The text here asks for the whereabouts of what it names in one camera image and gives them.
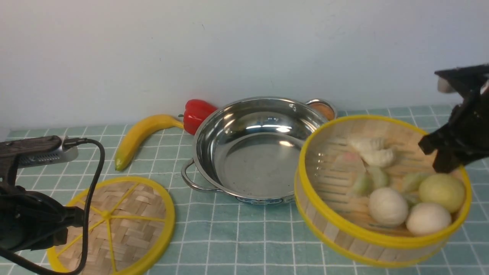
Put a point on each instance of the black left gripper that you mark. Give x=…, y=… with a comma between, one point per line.
x=30, y=219

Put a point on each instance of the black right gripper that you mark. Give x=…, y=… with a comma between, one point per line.
x=463, y=139

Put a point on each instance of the yellow rimmed bamboo steamer basket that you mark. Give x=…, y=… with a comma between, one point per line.
x=342, y=221

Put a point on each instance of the yellow rimmed woven steamer lid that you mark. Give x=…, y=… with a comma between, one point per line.
x=132, y=220

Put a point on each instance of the stainless steel pot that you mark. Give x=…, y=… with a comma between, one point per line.
x=250, y=149

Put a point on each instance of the yellow steamed bun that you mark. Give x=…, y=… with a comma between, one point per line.
x=443, y=189

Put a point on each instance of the green dumpling right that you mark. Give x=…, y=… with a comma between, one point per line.
x=412, y=181

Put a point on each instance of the green dumpling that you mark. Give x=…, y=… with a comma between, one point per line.
x=363, y=186
x=412, y=181
x=411, y=199
x=380, y=178

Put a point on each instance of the green dumpling bottom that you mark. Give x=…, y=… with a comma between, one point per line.
x=411, y=199

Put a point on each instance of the white steamed bun right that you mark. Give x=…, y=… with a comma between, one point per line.
x=427, y=218

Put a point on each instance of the white steamed bun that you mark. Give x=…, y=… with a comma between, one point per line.
x=388, y=207
x=427, y=218

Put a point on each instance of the green dumpling centre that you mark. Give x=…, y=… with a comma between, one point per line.
x=380, y=178

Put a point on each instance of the white dumpling lower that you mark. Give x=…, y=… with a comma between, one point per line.
x=380, y=158

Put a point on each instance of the white dumpling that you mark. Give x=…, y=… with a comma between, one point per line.
x=366, y=144
x=380, y=158

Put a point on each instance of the green dumpling left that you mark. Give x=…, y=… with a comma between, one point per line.
x=363, y=186

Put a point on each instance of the pink dumpling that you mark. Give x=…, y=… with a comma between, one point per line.
x=350, y=162

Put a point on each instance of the brown egg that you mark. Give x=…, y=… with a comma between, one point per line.
x=325, y=110

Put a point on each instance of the yellow banana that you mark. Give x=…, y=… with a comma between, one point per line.
x=138, y=133

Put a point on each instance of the green checkered tablecloth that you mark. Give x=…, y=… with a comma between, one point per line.
x=216, y=235

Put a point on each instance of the red bell pepper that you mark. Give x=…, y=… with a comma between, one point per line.
x=196, y=111

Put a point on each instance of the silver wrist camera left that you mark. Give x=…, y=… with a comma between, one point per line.
x=38, y=151

